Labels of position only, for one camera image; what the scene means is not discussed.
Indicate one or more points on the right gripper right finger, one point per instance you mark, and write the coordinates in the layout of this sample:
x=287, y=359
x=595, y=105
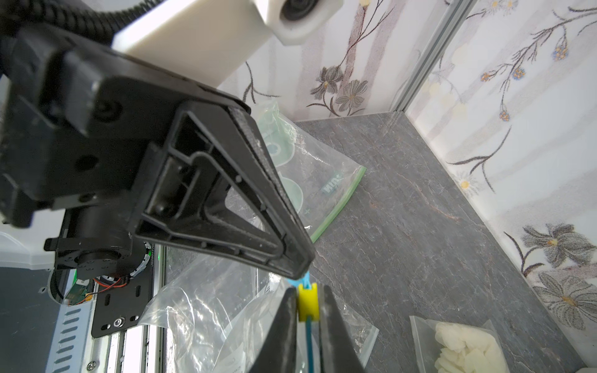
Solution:
x=337, y=352

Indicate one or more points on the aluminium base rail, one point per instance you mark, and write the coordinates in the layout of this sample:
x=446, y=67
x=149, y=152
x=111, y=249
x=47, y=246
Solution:
x=40, y=333

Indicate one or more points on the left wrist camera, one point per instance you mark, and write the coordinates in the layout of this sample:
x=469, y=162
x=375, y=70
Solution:
x=206, y=41

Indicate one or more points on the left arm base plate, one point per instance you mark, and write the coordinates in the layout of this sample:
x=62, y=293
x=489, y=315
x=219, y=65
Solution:
x=112, y=279

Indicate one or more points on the blue zip bag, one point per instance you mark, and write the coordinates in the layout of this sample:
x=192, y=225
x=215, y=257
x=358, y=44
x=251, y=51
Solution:
x=298, y=326

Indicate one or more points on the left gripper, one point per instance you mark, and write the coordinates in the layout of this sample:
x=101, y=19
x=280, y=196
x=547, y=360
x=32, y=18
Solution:
x=78, y=120

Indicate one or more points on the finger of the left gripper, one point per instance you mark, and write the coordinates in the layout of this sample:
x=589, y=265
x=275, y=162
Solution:
x=213, y=188

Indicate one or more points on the green zip bag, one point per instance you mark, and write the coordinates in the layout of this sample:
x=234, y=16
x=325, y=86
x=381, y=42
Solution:
x=318, y=179

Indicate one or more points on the small bag white pieces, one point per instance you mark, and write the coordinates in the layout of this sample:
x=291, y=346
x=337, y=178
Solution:
x=453, y=347

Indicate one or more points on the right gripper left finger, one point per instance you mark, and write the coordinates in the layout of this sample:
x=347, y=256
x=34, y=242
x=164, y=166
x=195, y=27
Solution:
x=278, y=353

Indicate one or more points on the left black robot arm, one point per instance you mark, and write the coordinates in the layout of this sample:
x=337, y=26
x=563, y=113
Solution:
x=46, y=18

